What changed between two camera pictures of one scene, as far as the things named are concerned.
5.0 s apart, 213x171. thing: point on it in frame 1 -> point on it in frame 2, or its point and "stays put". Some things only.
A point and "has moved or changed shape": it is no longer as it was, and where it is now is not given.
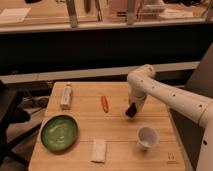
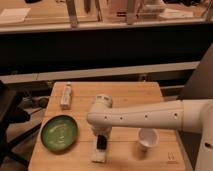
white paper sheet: x=13 y=15 stays put
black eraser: x=132 y=110 has moved or changed shape
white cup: x=147 y=137 stays put
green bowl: x=59 y=133 stays put
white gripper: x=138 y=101 -> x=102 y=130
